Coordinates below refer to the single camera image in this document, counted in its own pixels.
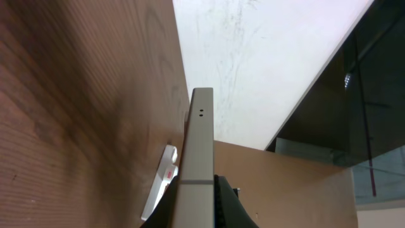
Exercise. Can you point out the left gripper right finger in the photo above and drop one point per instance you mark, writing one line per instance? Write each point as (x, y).
(229, 212)

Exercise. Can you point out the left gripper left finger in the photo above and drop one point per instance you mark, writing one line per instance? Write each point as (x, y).
(161, 215)

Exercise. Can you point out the white power strip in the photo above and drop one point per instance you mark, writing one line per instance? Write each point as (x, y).
(166, 171)

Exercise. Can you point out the cardboard panel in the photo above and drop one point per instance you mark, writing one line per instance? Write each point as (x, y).
(283, 191)

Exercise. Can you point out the dark glass window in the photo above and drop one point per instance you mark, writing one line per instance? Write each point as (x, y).
(353, 115)

